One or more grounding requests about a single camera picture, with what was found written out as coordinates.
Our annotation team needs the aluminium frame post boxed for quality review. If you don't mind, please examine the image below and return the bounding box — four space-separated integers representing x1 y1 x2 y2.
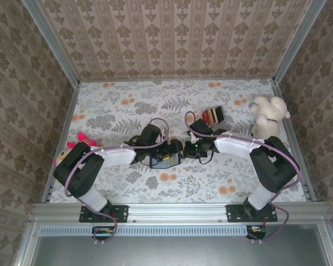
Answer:
273 0 327 81
21 0 81 85

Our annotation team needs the grey metal panel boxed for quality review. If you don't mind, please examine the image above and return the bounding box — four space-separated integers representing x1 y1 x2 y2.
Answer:
11 223 333 266

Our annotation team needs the brown striped credit card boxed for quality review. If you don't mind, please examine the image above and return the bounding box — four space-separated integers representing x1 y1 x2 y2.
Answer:
209 107 220 125

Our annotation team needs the white slotted cable duct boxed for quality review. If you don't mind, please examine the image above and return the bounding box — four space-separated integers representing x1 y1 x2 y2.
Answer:
40 224 267 237

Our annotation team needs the aluminium mounting rail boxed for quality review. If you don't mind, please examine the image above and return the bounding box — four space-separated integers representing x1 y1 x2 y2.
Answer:
30 201 330 224

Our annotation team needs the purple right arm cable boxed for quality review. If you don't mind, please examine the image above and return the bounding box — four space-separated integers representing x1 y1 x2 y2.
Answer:
184 110 300 244

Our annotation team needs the white plush dog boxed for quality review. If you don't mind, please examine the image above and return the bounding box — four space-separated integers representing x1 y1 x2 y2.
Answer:
249 95 291 139

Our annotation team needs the red credit card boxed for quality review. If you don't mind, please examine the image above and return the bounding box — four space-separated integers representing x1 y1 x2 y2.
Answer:
201 109 213 126

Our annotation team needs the pink striped plush toy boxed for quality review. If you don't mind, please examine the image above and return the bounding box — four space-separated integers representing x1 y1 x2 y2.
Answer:
53 132 98 167

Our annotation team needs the black connector board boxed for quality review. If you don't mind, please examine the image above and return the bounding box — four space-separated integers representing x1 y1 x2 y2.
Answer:
92 226 114 241
246 224 267 241

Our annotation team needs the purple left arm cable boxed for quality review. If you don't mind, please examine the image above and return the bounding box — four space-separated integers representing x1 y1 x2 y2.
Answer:
64 118 170 246

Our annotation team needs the aluminium table end rail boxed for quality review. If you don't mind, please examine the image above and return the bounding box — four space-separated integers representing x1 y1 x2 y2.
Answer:
79 78 275 83

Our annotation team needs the aluminium table side rail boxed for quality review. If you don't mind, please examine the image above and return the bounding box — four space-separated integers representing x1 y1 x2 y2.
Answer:
271 80 317 202
41 83 80 204

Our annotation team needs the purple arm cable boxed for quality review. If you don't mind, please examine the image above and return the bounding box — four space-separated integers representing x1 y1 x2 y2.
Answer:
184 110 300 244
64 118 170 246

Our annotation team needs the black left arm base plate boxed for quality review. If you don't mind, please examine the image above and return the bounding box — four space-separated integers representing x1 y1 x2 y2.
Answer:
79 204 129 223

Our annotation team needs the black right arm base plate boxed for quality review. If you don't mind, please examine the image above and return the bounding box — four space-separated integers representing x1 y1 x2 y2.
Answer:
226 204 278 223

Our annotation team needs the striped brown box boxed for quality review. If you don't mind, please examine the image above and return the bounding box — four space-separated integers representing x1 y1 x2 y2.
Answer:
201 105 229 134

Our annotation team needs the blue card holder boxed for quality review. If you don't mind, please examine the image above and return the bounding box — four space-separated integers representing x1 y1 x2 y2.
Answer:
149 154 181 169

